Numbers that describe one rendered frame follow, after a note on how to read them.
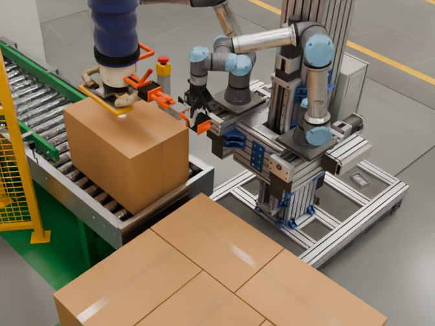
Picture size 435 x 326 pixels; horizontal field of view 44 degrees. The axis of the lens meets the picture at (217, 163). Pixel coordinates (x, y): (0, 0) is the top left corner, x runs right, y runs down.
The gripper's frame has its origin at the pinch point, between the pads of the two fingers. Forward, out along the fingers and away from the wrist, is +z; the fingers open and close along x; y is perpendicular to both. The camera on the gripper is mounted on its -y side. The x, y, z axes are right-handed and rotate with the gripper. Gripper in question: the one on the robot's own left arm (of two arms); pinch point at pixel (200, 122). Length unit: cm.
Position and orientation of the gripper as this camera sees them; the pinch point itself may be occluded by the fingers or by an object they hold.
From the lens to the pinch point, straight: 240.7
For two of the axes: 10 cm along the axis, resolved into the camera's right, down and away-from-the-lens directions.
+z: -0.5, 7.7, 6.4
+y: -6.9, -4.9, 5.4
